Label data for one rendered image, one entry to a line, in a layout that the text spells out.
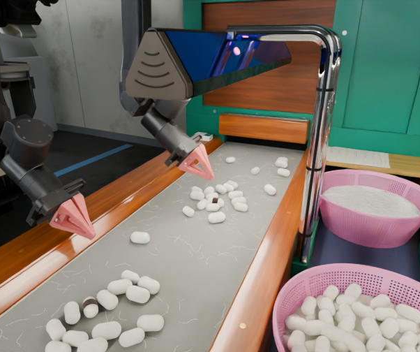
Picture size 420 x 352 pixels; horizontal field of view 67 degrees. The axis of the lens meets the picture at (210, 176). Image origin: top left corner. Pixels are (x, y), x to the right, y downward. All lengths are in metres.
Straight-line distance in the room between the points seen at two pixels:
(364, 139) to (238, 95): 0.44
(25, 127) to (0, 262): 0.22
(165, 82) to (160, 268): 0.33
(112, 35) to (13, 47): 1.08
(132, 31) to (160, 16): 2.63
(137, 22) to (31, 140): 0.34
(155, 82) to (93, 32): 3.61
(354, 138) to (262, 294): 0.74
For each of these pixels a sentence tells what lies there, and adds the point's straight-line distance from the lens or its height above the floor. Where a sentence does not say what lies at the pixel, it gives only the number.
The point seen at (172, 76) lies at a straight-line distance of 0.35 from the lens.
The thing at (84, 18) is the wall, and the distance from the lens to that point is 4.04.
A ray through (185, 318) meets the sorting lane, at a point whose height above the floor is 0.74.
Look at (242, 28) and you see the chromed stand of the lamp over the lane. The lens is 0.55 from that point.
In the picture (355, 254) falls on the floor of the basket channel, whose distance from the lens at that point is 0.78.
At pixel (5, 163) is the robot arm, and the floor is 0.91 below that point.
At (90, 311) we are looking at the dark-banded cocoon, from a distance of 0.51.
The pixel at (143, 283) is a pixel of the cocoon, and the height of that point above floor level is 0.76.
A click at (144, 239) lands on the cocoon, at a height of 0.75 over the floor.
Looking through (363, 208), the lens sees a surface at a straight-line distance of 0.84.
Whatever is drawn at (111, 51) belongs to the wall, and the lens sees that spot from 3.80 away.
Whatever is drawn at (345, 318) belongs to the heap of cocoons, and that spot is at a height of 0.74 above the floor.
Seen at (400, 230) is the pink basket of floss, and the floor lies 0.73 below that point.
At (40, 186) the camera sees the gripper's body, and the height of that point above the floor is 0.87.
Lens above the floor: 1.10
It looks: 23 degrees down
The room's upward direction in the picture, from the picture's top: straight up
